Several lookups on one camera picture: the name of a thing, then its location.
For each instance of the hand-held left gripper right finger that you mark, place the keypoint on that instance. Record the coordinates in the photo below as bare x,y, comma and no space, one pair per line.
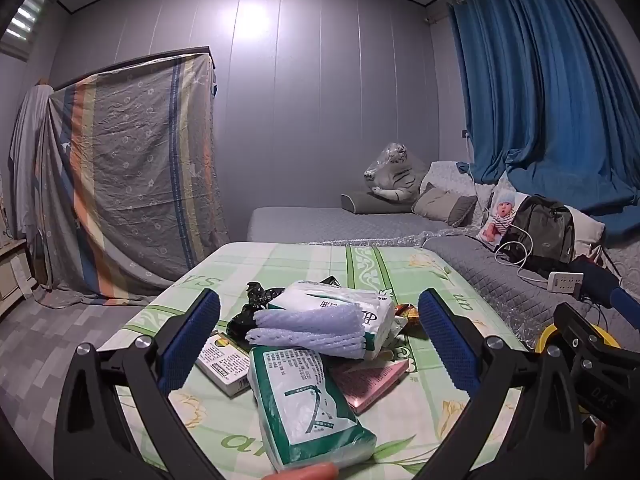
447,345

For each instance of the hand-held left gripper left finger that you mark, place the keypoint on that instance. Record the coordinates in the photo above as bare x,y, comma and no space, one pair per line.
190,342

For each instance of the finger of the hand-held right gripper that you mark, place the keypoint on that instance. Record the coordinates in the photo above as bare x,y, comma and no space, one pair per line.
585,325

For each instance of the white foam net sleeve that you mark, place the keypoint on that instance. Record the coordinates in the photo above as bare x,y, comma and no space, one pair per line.
310,327

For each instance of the green white tissue packet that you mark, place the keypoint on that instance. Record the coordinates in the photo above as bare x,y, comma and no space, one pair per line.
300,410
310,292

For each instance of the person's right hand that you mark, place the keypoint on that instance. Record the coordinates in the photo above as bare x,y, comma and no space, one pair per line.
597,442

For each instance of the person's left hand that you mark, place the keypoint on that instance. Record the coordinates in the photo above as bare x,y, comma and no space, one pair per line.
310,472

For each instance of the small white box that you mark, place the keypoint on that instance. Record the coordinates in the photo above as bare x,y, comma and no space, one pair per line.
222,367

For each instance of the dark navy clothing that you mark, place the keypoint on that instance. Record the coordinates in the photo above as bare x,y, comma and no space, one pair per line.
595,280

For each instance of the white power strip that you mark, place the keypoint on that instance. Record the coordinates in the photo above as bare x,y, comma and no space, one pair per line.
565,282

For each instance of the orange snack wrapper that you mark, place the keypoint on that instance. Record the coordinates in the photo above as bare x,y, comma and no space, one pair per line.
407,315

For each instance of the black plastic bag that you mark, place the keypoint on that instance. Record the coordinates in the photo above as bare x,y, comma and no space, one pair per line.
240,325

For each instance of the grey quilted blanket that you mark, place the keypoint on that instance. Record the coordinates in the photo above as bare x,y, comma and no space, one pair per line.
480,270

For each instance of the pink flat box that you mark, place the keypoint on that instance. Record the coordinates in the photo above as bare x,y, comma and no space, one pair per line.
370,382

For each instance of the white pillow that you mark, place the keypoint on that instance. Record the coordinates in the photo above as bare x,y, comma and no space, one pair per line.
590,230

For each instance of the dark green backpack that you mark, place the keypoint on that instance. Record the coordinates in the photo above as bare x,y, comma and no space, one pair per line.
545,230

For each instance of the green floral tablecloth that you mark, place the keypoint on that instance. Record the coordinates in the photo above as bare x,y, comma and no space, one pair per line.
300,265

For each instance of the baby doll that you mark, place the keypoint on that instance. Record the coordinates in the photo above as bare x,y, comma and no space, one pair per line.
500,215

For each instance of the grey beige cushion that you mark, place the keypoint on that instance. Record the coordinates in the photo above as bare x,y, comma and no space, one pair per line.
440,205

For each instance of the long grey pillow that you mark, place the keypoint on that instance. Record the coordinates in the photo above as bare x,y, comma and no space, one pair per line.
365,204

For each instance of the grey mattress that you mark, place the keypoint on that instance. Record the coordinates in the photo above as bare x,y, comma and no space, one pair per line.
310,222

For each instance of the pale quilted cover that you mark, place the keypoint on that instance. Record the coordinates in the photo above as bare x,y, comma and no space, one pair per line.
450,175

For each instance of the tiger plush in plastic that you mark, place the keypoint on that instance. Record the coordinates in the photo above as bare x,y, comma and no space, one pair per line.
400,175

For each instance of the striped grey bedsheet cover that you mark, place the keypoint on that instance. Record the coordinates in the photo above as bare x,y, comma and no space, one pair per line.
130,170

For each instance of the beige cabinet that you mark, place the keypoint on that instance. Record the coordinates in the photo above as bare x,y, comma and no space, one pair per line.
12,275

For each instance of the plain grey cloth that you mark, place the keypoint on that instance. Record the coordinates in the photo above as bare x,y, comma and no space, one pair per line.
30,160

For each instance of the blue curtain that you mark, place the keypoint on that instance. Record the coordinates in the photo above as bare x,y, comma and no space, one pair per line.
540,85

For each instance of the white window blind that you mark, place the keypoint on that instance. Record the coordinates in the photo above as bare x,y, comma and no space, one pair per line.
25,17

